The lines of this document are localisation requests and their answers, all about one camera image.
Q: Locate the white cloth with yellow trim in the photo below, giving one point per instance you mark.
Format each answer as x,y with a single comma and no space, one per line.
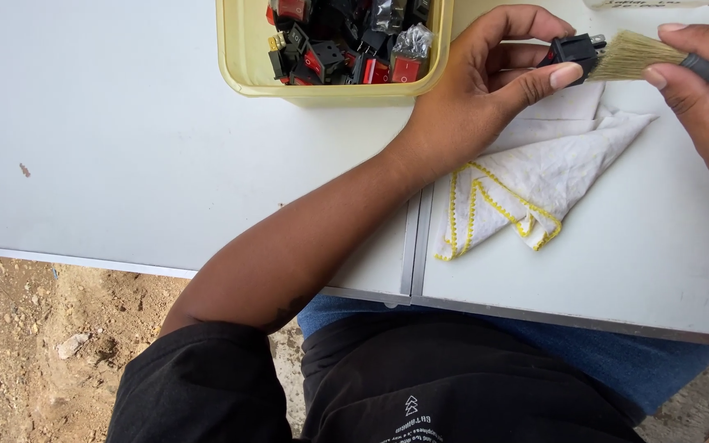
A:
533,175

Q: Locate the black rocker switch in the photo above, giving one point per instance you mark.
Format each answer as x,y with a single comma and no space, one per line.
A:
570,52

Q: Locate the person's left hand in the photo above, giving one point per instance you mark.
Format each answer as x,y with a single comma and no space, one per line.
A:
474,92

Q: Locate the wooden paint brush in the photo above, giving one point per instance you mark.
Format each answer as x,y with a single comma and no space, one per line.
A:
637,56

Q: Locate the yellow plastic tub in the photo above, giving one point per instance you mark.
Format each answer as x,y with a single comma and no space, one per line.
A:
240,55

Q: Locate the pile of red rocker switches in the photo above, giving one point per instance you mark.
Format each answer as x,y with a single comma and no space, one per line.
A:
348,40

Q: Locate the person's right hand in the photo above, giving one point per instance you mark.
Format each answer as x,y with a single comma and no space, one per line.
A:
708,117

